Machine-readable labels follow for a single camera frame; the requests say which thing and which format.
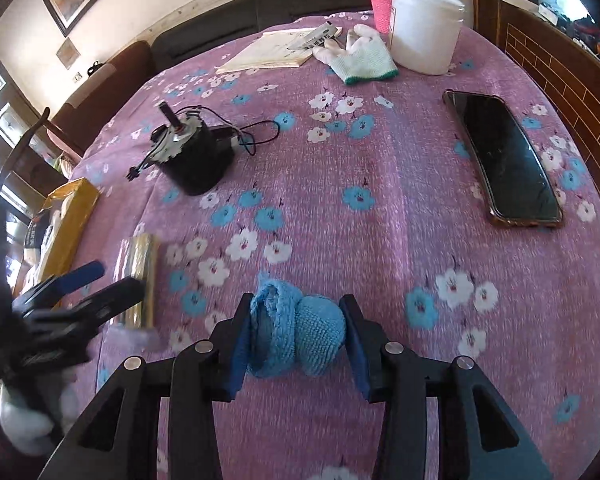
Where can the black sofa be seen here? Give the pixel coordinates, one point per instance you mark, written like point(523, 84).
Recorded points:
point(260, 5)

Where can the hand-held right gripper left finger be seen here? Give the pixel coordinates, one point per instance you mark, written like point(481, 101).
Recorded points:
point(240, 355)

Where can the yellow cardboard box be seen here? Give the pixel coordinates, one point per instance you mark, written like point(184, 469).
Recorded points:
point(75, 220)

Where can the brown leather seat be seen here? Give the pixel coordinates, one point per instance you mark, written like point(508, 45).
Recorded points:
point(115, 85)

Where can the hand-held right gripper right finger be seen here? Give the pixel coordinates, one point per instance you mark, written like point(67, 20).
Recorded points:
point(355, 360)

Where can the white glove green cuff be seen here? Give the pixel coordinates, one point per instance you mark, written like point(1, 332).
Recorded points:
point(365, 57)

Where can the blue knitted sock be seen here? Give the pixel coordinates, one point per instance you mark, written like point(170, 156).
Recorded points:
point(315, 330)

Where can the gold foil packet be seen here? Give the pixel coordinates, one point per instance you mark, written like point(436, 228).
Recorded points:
point(142, 270)

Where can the small grey white packet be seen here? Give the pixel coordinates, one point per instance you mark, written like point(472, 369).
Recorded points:
point(312, 37)

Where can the black smartphone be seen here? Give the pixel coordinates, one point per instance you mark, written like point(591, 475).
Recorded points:
point(505, 160)

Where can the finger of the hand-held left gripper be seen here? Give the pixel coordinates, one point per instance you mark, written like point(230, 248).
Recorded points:
point(80, 275)
point(115, 295)

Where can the small wall frame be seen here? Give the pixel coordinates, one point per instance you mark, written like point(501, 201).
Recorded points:
point(66, 53)

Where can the white plastic tub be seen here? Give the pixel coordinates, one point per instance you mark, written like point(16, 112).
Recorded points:
point(425, 30)

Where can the purple floral cloth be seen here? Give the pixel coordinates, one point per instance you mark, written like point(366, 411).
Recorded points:
point(380, 210)

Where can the black electric motor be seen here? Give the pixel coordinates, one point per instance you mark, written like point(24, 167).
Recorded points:
point(200, 160)

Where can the cream booklet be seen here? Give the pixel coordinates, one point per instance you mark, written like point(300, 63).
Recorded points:
point(260, 52)

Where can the white cotton wad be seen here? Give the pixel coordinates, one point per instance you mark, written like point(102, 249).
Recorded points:
point(35, 420)

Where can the black snack packet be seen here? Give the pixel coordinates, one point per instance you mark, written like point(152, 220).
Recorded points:
point(36, 240)

